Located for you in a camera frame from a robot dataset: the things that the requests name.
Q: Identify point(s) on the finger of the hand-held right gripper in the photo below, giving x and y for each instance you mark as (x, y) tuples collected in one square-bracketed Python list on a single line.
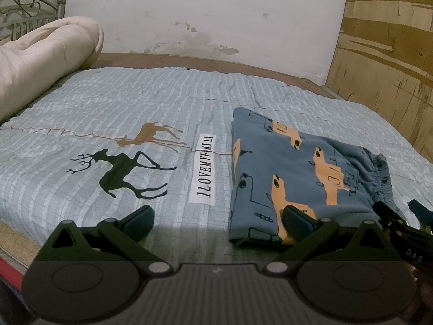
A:
[(423, 215), (389, 218)]

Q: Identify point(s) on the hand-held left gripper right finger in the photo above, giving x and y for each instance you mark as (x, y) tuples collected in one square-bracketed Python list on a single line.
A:
[(297, 223)]

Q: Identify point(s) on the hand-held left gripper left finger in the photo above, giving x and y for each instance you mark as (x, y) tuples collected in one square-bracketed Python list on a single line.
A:
[(138, 223)]

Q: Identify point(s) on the blue pants with orange cars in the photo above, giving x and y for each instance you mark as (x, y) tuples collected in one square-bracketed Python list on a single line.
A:
[(270, 162)]

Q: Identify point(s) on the light blue deer print bedspread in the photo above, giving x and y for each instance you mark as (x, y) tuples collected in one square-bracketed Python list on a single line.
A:
[(101, 108)]

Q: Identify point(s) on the plywood board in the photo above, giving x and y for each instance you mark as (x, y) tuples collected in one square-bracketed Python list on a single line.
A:
[(389, 57)]

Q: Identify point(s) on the rolled beige quilt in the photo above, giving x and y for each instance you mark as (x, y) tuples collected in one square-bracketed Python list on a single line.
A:
[(44, 57)]

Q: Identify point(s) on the metal bed headboard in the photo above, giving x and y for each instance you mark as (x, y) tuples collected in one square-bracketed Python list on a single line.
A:
[(20, 17)]

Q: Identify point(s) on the brown wooden bed frame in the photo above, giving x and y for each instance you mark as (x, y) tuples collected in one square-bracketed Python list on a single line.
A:
[(203, 59)]

